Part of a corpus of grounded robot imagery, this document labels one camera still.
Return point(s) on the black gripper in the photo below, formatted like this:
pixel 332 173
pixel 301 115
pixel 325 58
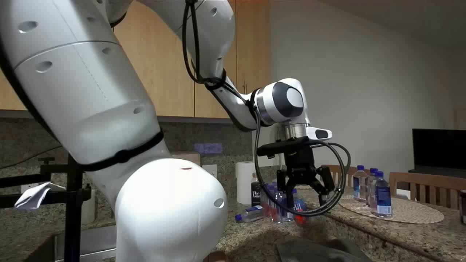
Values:
pixel 300 167

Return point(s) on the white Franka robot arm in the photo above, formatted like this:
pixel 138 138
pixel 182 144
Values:
pixel 73 72

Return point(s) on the white paper towel roll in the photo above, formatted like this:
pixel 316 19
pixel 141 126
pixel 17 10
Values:
pixel 243 182

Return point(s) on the wooden chair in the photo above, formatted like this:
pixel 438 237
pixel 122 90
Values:
pixel 427 182
pixel 342 174

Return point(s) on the dark bottle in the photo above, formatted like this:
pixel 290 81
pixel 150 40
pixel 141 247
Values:
pixel 255 193

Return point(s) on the standing blue label water bottle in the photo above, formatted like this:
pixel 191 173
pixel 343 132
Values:
pixel 383 196
pixel 358 183
pixel 370 186

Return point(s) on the lying water bottle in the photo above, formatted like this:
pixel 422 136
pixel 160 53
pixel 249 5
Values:
pixel 247 214

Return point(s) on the round woven placemat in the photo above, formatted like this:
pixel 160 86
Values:
pixel 416 211

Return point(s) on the black television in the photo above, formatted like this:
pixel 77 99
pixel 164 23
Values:
pixel 438 150

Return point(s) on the stainless steel sink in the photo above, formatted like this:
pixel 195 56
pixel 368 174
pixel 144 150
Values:
pixel 96 241

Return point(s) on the black stand pole with arms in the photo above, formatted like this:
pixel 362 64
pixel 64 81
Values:
pixel 73 208

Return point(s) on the white crumpled paper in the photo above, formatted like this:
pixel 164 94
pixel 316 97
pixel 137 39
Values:
pixel 36 195

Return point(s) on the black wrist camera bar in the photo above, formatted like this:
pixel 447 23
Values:
pixel 281 147

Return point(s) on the white wall outlet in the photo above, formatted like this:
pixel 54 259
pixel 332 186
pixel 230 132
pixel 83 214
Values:
pixel 210 170

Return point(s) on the blue wall label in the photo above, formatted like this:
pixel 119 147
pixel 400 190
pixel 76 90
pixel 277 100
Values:
pixel 208 147

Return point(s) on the wooden wall cabinets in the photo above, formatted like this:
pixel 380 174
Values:
pixel 164 62

